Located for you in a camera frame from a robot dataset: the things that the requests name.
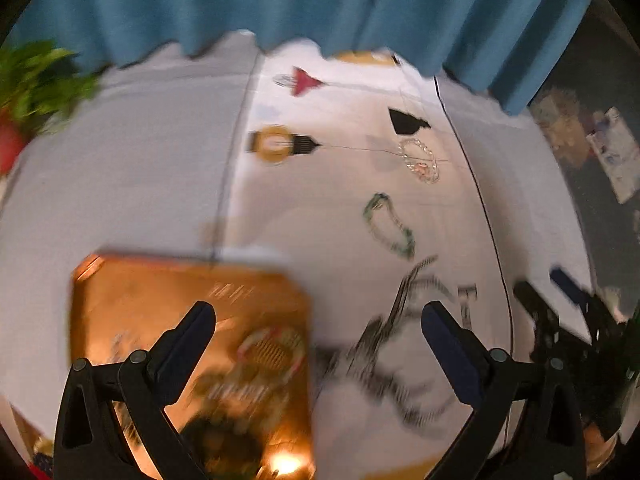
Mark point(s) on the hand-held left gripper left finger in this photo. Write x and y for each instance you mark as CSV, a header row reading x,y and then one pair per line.
x,y
185,355

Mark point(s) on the blue curtain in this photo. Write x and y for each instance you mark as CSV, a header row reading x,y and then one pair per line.
x,y
300,5

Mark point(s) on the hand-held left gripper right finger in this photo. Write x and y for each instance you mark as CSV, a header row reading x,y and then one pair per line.
x,y
450,355

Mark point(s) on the green plant in red pot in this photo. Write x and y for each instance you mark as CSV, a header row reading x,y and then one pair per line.
x,y
35,85

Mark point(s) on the copper tray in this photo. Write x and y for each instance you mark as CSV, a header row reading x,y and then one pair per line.
x,y
150,300

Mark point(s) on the white printed paper box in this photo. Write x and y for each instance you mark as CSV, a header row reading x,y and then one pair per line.
x,y
617,155

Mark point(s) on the white printed table runner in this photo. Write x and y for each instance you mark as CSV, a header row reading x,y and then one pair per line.
x,y
340,200

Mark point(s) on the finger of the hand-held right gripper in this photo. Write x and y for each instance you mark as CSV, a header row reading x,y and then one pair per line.
x,y
537,307
570,285

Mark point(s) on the clear plastic storage bin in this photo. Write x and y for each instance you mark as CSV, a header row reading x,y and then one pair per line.
x,y
590,200

